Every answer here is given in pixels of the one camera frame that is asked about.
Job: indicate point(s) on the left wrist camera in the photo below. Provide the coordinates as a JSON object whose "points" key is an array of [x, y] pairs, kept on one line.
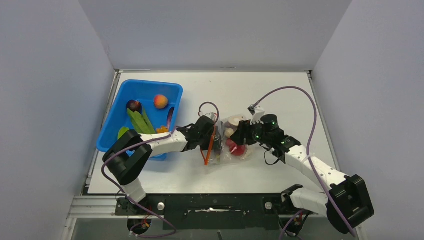
{"points": [[212, 115]]}

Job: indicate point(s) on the fake purple eggplant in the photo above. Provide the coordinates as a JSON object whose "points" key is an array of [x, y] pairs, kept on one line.
{"points": [[169, 118]]}

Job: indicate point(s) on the fake peach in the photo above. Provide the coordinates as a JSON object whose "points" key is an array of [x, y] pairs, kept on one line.
{"points": [[160, 101]]}

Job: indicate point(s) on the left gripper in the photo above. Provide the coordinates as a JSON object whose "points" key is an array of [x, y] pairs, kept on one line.
{"points": [[205, 147]]}

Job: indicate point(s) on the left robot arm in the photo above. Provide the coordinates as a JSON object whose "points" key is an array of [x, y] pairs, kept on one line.
{"points": [[125, 160]]}

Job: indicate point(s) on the clear zip top bag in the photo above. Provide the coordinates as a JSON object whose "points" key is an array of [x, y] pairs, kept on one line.
{"points": [[221, 150]]}

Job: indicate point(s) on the orange fake corn piece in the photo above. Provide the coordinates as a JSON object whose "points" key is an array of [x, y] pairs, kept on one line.
{"points": [[162, 129]]}

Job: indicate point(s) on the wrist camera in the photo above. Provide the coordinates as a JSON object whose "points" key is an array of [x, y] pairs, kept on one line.
{"points": [[257, 113], [212, 115]]}

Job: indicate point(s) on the green fake leafy vegetable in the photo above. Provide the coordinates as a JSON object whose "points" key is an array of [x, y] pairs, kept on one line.
{"points": [[141, 122]]}

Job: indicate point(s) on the blue plastic bin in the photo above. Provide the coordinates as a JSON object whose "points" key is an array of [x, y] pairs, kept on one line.
{"points": [[149, 107]]}

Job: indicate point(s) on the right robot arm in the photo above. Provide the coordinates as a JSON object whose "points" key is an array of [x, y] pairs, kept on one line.
{"points": [[343, 199]]}

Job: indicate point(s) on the green fake lime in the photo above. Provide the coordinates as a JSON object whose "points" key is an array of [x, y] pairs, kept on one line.
{"points": [[122, 131]]}

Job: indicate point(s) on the fake dark plum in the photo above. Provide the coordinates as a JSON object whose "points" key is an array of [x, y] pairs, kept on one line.
{"points": [[134, 106]]}

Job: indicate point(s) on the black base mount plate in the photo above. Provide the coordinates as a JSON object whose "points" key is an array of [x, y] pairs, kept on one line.
{"points": [[220, 222]]}

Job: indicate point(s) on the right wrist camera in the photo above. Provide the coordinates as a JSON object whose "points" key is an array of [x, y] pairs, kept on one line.
{"points": [[257, 113]]}

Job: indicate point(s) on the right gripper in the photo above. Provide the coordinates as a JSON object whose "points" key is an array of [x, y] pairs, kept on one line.
{"points": [[244, 132]]}

